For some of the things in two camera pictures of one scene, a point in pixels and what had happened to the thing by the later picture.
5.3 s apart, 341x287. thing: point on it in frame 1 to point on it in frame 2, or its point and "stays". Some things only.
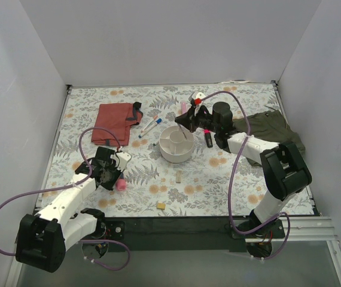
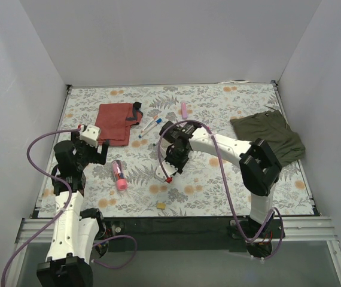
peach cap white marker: (154, 118) stays
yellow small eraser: (161, 205) stays
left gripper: (108, 178) to (92, 152)
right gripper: (192, 118) to (173, 159)
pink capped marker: (121, 184) stays
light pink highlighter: (183, 107) stays
